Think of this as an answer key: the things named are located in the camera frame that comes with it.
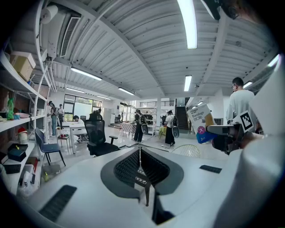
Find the green bottle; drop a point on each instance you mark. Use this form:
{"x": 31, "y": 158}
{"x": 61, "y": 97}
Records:
{"x": 10, "y": 110}

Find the white and blue bandage box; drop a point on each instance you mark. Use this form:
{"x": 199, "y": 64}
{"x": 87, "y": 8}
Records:
{"x": 199, "y": 121}

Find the white shelf unit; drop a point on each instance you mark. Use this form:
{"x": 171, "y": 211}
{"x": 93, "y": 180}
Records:
{"x": 20, "y": 124}

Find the white paper roll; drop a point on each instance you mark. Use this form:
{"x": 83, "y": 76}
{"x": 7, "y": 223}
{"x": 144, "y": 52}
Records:
{"x": 49, "y": 13}

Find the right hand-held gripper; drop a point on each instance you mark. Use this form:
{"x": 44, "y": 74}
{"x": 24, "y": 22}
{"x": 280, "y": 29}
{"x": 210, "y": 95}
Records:
{"x": 246, "y": 121}

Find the person's right forearm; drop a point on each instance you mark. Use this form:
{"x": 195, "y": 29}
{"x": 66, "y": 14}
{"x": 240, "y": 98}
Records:
{"x": 255, "y": 137}

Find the cardboard box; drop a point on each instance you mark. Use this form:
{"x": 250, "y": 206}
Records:
{"x": 23, "y": 65}

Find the long ceiling light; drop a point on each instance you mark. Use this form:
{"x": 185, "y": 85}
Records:
{"x": 188, "y": 22}
{"x": 85, "y": 74}
{"x": 187, "y": 82}
{"x": 247, "y": 84}
{"x": 126, "y": 91}
{"x": 75, "y": 90}
{"x": 273, "y": 60}

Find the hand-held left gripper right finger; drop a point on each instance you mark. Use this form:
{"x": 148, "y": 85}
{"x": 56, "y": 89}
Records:
{"x": 191, "y": 189}

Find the black open case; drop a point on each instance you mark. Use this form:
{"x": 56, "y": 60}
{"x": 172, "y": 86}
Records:
{"x": 17, "y": 152}

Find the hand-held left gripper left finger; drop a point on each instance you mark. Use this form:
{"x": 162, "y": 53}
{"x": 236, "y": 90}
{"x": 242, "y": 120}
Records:
{"x": 89, "y": 196}

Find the blue chair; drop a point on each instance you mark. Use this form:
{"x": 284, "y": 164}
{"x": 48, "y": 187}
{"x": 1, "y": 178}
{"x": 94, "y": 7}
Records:
{"x": 47, "y": 147}

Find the jar with red cap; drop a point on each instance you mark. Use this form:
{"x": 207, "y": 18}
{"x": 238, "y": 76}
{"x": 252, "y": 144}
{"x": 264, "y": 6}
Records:
{"x": 22, "y": 135}

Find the white table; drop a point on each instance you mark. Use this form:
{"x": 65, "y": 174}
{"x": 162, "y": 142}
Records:
{"x": 76, "y": 129}

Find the clear plastic bin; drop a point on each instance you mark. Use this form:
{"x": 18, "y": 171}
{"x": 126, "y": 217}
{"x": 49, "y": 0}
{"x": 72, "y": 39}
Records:
{"x": 50, "y": 172}

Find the dark staircase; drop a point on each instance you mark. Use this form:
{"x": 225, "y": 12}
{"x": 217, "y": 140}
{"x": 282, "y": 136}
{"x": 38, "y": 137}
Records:
{"x": 182, "y": 118}

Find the white air conditioner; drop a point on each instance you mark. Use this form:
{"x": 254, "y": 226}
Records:
{"x": 64, "y": 35}

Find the small side table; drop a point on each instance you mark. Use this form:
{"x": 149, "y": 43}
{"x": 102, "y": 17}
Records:
{"x": 63, "y": 136}

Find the black mesh office chair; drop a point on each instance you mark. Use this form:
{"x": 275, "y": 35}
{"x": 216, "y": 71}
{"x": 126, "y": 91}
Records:
{"x": 98, "y": 138}

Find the pink bowl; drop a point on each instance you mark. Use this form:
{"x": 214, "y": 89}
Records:
{"x": 22, "y": 115}

